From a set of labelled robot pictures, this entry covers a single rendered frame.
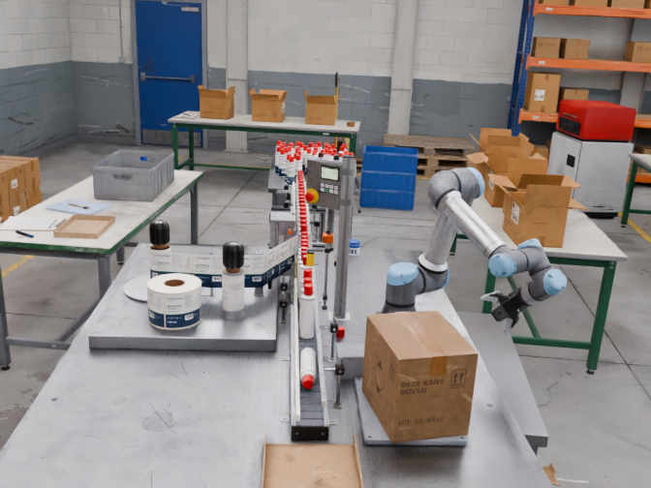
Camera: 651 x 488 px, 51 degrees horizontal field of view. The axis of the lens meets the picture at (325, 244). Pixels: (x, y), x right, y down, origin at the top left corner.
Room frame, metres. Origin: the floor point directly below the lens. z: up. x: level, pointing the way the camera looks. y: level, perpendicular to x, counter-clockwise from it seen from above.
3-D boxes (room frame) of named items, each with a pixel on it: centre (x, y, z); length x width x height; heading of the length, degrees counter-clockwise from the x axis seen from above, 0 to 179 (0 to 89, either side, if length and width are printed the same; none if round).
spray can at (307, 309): (2.28, 0.05, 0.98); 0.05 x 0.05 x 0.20
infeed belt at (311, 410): (2.53, 0.07, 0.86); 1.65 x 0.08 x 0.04; 4
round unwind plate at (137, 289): (2.67, 0.68, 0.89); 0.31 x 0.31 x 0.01
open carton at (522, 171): (4.38, -1.33, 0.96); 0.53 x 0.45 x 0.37; 87
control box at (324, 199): (2.65, -0.01, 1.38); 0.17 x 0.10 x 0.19; 59
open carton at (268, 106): (8.25, 0.76, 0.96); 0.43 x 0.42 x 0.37; 83
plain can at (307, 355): (2.00, 0.04, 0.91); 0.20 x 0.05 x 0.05; 2
